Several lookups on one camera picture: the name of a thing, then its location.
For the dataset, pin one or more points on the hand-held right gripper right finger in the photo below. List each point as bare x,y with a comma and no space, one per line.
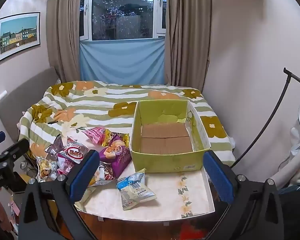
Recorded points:
218,177

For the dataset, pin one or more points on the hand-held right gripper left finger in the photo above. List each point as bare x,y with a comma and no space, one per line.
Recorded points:
86,173

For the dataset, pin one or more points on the pink and white snack packet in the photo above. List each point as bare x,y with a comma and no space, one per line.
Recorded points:
72,156

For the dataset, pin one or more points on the purple chip bag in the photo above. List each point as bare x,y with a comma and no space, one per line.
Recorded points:
118,155

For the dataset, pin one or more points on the green cardboard box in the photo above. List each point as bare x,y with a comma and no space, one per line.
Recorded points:
167,158

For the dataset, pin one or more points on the pale snack packet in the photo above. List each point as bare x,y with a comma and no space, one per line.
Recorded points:
103,173

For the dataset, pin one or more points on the glass jar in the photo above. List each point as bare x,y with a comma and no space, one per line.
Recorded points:
27,170

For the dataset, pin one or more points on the clear nut snack packet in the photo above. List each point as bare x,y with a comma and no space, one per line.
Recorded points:
45,168

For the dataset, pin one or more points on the brown snack packet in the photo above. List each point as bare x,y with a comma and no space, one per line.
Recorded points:
55,147

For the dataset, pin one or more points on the gold snack packet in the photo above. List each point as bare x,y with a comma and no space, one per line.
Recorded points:
110,137

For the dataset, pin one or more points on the grey headboard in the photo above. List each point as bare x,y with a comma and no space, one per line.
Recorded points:
22,97

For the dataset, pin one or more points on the blue and white snack packet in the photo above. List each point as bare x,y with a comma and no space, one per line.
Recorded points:
133,190

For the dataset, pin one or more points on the white floral tray table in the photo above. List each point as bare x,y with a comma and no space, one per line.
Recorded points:
170,195

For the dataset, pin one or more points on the floral striped blanket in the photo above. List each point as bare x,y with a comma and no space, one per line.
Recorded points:
102,102

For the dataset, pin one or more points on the black metal stand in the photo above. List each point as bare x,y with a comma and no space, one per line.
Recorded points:
277,108

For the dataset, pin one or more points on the blue cloth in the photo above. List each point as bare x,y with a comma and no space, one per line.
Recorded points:
122,60

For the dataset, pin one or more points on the beige curtain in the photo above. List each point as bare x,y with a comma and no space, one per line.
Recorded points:
187,35
62,30

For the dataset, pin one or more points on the window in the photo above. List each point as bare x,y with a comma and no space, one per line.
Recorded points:
122,12

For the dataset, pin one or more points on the white wall outlet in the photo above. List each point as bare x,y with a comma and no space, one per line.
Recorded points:
2,95

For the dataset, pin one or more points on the framed wall poster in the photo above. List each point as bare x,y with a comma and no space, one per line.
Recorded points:
17,36

